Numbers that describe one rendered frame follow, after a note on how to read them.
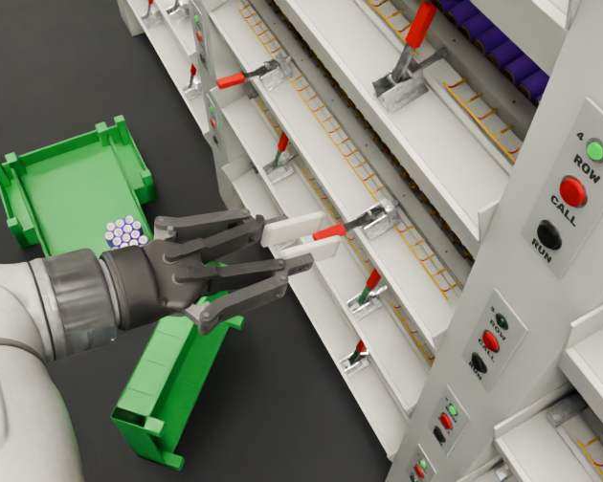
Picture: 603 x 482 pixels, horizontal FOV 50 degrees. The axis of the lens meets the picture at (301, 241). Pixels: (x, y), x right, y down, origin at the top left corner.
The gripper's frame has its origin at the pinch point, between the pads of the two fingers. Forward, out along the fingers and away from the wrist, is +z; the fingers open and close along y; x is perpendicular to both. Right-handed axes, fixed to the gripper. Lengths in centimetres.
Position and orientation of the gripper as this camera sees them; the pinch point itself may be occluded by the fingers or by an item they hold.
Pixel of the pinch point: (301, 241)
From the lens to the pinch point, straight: 68.2
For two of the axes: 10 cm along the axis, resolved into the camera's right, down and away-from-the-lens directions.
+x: 2.1, -6.3, -7.5
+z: 8.7, -2.3, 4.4
